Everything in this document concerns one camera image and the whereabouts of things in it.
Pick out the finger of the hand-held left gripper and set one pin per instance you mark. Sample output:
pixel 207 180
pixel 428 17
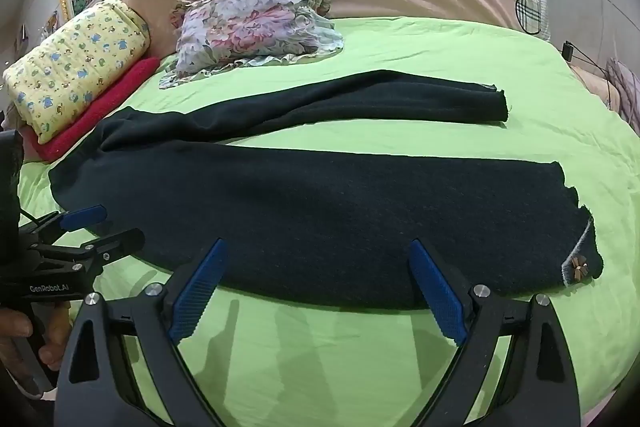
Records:
pixel 120 243
pixel 85 217

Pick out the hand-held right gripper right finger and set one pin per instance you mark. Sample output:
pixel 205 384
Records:
pixel 440 297

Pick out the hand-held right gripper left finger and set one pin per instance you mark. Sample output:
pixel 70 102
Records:
pixel 197 297

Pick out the black pants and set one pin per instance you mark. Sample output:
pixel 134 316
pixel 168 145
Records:
pixel 325 217

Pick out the person's left hand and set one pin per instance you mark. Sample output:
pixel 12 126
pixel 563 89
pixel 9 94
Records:
pixel 55 342

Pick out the red blanket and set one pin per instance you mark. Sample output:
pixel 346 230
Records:
pixel 115 92

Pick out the yellow printed quilt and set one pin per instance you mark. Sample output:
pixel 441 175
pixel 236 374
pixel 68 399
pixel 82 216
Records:
pixel 75 62

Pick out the green bed sheet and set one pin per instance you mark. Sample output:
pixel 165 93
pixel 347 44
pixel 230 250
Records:
pixel 500 57

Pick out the floral ruffled cloth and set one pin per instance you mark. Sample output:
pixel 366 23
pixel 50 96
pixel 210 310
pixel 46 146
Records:
pixel 250 22

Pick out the small black adapter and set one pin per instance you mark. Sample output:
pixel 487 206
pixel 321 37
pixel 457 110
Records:
pixel 567 51

